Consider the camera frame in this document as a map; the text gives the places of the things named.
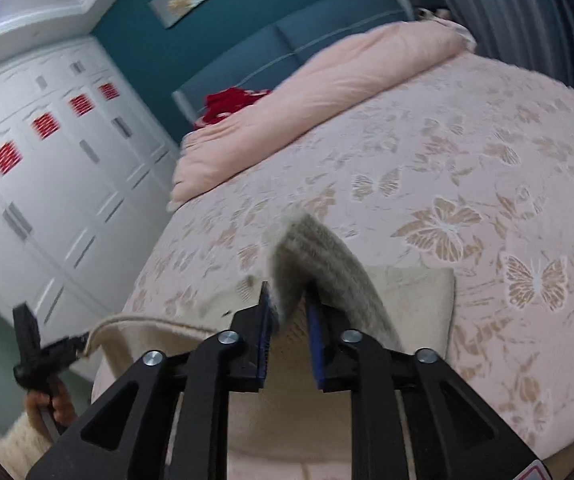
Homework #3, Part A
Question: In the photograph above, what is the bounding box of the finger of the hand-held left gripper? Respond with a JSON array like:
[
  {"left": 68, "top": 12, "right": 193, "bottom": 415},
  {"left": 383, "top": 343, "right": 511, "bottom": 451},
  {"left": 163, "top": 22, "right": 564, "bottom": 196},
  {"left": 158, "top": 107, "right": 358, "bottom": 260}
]
[{"left": 42, "top": 331, "right": 90, "bottom": 367}]

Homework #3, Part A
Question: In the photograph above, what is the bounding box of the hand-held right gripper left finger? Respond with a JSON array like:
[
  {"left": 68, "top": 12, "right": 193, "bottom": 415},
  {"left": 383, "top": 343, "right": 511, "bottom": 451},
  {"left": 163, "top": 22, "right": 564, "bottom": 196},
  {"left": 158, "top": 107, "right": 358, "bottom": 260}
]
[{"left": 26, "top": 281, "right": 280, "bottom": 480}]

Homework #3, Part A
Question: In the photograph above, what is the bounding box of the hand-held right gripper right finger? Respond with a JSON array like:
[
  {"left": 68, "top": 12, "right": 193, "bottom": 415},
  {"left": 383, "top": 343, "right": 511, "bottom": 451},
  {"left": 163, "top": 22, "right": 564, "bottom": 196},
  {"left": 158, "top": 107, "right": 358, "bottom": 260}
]
[{"left": 305, "top": 289, "right": 554, "bottom": 480}]

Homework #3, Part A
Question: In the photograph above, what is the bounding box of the cream and grey small garment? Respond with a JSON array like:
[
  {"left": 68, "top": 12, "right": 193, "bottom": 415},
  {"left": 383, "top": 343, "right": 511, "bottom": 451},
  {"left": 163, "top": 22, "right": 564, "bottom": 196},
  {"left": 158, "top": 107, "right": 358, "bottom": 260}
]
[{"left": 84, "top": 211, "right": 457, "bottom": 463}]

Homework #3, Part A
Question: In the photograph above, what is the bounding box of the person's left hand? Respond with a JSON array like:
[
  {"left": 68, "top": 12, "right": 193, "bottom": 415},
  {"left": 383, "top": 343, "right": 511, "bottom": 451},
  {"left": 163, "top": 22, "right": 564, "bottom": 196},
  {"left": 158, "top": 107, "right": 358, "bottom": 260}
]
[{"left": 23, "top": 379, "right": 76, "bottom": 433}]

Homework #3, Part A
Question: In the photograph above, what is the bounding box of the white wardrobe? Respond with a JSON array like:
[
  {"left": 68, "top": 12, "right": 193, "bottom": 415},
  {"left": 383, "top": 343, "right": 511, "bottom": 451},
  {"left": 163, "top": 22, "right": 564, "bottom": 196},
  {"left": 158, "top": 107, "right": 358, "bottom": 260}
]
[{"left": 0, "top": 35, "right": 181, "bottom": 366}]

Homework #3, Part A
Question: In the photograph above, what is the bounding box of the butterfly patterned bed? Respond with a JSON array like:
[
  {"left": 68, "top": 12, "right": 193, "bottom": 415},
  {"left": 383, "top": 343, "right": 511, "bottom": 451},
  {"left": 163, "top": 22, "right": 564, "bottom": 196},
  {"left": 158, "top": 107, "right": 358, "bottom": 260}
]
[{"left": 91, "top": 52, "right": 574, "bottom": 480}]

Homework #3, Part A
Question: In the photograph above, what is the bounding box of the red cloth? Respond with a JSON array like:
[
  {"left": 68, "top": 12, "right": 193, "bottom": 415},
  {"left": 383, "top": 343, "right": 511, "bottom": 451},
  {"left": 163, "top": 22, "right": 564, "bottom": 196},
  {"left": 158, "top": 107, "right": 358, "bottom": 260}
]
[{"left": 191, "top": 87, "right": 273, "bottom": 132}]

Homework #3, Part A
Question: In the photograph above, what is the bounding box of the pink duvet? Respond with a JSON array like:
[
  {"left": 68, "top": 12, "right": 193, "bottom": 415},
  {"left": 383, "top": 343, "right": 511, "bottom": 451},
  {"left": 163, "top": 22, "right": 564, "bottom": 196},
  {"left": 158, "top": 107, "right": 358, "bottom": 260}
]
[{"left": 167, "top": 22, "right": 478, "bottom": 212}]

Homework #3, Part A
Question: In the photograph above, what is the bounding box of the blue padded headboard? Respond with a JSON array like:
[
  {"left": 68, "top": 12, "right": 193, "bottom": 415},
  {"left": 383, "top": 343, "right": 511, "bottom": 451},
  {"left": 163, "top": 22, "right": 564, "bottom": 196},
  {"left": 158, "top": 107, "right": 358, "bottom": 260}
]
[{"left": 171, "top": 0, "right": 416, "bottom": 127}]

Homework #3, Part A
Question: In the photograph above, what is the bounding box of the grey curtain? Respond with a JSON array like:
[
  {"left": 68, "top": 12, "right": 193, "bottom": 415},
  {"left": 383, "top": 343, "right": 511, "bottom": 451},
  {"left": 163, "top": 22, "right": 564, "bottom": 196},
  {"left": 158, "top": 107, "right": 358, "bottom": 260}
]
[{"left": 416, "top": 0, "right": 574, "bottom": 113}]

